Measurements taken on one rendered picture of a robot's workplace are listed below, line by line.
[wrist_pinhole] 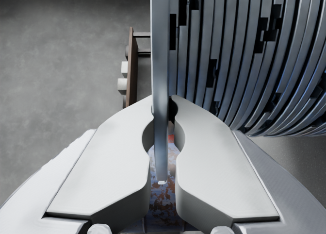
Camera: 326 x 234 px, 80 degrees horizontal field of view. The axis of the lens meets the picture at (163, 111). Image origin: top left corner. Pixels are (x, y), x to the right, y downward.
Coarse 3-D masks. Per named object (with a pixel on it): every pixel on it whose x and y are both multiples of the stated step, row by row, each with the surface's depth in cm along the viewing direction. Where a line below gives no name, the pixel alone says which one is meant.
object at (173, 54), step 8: (176, 0) 14; (176, 8) 15; (176, 16) 15; (176, 24) 15; (176, 40) 15; (176, 48) 16; (176, 56) 16; (176, 64) 16; (176, 72) 17; (176, 80) 17; (176, 88) 18; (168, 120) 21; (168, 128) 23
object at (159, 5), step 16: (160, 0) 8; (160, 16) 8; (160, 32) 8; (160, 48) 8; (160, 64) 9; (160, 80) 9; (160, 96) 9; (160, 112) 10; (160, 128) 10; (160, 144) 11; (160, 160) 12; (160, 176) 14
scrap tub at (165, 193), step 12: (168, 144) 93; (168, 156) 84; (168, 168) 80; (156, 180) 77; (168, 180) 77; (156, 192) 76; (168, 192) 76; (156, 204) 76; (168, 204) 76; (156, 216) 76; (168, 216) 76; (132, 228) 79; (144, 228) 78; (156, 228) 80; (168, 228) 80; (180, 228) 80; (192, 228) 80
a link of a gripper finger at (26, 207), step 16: (80, 144) 8; (64, 160) 7; (32, 176) 6; (48, 176) 6; (64, 176) 6; (16, 192) 6; (32, 192) 6; (48, 192) 6; (0, 208) 5; (16, 208) 5; (32, 208) 5; (0, 224) 5; (16, 224) 5; (32, 224) 5; (48, 224) 5; (64, 224) 5; (80, 224) 5
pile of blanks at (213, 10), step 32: (192, 0) 19; (224, 0) 15; (256, 0) 14; (288, 0) 14; (320, 0) 15; (192, 32) 15; (224, 32) 15; (256, 32) 15; (288, 32) 15; (320, 32) 15; (192, 64) 16; (224, 64) 16; (256, 64) 16; (288, 64) 16; (320, 64) 16; (192, 96) 18; (224, 96) 18; (256, 96) 18; (288, 96) 18; (320, 96) 19; (256, 128) 22; (288, 128) 23; (320, 128) 22
